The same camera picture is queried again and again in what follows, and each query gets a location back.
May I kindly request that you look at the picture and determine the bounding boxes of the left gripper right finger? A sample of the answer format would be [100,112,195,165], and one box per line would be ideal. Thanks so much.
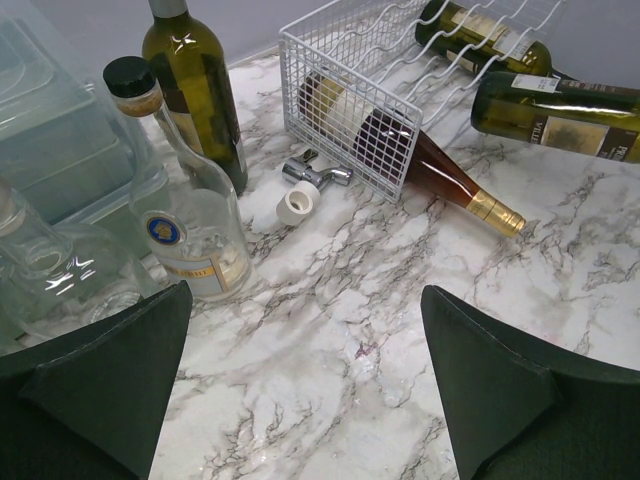
[421,285,639,479]

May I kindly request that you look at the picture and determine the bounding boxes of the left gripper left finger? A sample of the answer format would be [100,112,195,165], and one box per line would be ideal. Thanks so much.
[1,282,193,479]

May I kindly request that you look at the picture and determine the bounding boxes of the clear bottle dark label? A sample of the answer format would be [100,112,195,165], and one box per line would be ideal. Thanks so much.
[1,180,161,340]

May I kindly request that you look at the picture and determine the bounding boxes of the clear glass wine bottle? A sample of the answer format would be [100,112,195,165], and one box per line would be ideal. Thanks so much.
[103,56,251,303]

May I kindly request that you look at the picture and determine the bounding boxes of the olive bottle silver cap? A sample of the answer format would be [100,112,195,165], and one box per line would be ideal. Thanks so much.
[470,72,639,164]

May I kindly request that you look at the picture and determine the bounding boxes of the dark green brown-label wine bottle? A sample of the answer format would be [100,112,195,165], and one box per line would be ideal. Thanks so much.
[142,0,248,194]

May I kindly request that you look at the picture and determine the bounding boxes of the red bottle gold foil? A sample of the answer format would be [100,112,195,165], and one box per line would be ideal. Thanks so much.
[298,72,526,238]

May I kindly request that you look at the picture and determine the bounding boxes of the green bottle black cap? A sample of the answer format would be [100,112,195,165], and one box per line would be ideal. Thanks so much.
[414,1,571,80]

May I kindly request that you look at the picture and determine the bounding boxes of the green plastic toolbox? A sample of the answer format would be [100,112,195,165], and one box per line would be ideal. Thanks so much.
[1,1,153,237]

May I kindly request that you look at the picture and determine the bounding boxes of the white plastic pipe fitting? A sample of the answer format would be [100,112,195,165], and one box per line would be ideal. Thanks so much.
[276,181,321,226]

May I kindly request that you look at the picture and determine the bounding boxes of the white wire wine rack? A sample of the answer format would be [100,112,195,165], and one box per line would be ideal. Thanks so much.
[278,0,571,205]

